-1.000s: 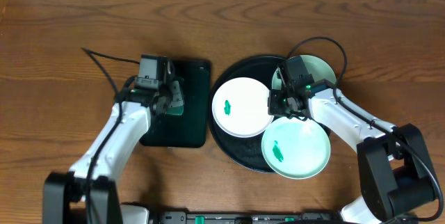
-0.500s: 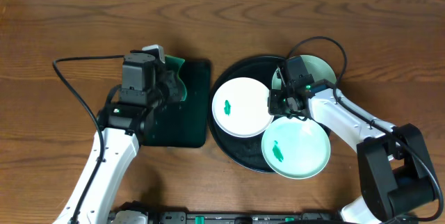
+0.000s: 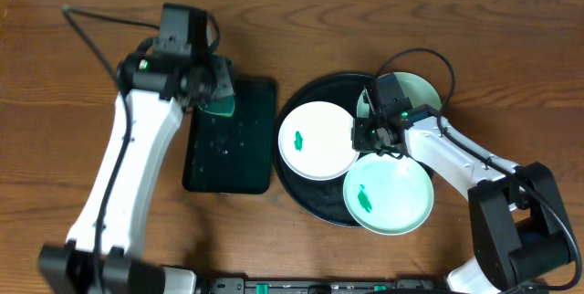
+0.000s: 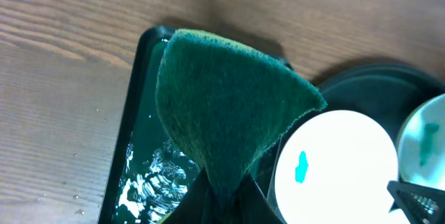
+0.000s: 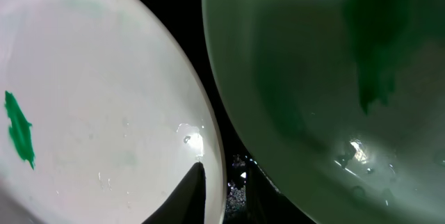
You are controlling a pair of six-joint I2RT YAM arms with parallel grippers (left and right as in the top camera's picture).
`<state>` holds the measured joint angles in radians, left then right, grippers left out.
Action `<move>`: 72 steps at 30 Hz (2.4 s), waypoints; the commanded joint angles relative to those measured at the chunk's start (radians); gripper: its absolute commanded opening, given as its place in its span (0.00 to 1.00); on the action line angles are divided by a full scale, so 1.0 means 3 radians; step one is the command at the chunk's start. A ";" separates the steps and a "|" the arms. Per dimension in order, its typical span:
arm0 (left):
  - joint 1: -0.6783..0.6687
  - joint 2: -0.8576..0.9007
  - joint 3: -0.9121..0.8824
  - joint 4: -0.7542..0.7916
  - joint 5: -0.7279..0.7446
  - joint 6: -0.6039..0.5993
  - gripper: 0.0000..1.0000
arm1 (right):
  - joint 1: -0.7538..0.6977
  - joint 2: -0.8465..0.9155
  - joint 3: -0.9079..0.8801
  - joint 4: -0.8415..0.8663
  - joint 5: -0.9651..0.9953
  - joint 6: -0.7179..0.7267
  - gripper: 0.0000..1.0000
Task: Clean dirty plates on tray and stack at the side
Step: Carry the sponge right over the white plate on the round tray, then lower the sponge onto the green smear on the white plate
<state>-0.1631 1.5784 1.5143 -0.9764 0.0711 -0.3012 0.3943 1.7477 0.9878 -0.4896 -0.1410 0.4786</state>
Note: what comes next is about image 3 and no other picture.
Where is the lower light green plate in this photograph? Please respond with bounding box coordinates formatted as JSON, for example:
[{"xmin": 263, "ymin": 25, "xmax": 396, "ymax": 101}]
[{"xmin": 343, "ymin": 153, "xmax": 434, "ymax": 236}]

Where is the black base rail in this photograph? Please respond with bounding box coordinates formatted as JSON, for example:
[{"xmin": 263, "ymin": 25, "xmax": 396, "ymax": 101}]
[{"xmin": 194, "ymin": 277, "xmax": 450, "ymax": 294}]

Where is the upper light green plate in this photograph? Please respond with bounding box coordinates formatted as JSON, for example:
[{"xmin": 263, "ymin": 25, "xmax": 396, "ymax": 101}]
[{"xmin": 356, "ymin": 72, "xmax": 442, "ymax": 118}]

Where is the light green plate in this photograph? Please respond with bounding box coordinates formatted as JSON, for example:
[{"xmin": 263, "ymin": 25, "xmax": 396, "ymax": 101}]
[
  {"xmin": 356, "ymin": 72, "xmax": 442, "ymax": 118},
  {"xmin": 343, "ymin": 153, "xmax": 434, "ymax": 236}
]

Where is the green sponge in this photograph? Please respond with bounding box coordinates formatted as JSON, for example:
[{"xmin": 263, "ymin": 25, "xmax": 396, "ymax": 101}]
[{"xmin": 200, "ymin": 96, "xmax": 235, "ymax": 117}]

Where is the round black tray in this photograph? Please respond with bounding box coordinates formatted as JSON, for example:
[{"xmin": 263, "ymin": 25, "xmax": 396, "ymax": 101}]
[{"xmin": 272, "ymin": 72, "xmax": 373, "ymax": 227}]

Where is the black rectangular tray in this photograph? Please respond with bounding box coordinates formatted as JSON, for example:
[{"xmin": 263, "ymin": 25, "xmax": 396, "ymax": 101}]
[{"xmin": 182, "ymin": 79, "xmax": 276, "ymax": 194}]

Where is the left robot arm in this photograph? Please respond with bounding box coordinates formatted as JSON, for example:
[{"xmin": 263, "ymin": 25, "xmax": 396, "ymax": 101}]
[{"xmin": 37, "ymin": 51, "xmax": 235, "ymax": 293}]

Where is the white plate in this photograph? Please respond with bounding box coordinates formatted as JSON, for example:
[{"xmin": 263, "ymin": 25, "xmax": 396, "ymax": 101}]
[{"xmin": 277, "ymin": 101, "xmax": 360, "ymax": 181}]

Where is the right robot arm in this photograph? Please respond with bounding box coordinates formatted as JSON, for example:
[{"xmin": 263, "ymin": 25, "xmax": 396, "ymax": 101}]
[{"xmin": 351, "ymin": 105, "xmax": 583, "ymax": 293}]

